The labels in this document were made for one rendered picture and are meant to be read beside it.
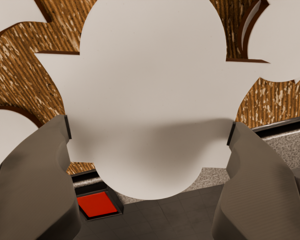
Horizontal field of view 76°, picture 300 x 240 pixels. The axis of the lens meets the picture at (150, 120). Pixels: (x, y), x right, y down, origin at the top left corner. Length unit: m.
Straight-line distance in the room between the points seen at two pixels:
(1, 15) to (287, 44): 0.26
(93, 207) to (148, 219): 1.80
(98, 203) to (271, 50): 0.34
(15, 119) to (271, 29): 0.28
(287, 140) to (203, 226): 2.05
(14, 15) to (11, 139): 0.15
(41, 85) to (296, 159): 0.39
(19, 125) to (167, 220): 2.01
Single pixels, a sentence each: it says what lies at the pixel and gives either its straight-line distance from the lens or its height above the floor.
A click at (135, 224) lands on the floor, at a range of 2.25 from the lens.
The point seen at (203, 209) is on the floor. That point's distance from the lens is 2.10.
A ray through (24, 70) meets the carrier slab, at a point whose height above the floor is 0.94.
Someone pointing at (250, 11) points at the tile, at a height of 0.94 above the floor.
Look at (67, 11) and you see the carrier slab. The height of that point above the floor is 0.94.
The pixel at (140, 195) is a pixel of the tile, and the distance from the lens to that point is 0.16.
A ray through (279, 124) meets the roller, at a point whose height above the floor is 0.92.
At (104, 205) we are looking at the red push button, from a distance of 0.39.
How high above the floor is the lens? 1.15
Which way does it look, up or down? 59 degrees down
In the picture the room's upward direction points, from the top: 180 degrees clockwise
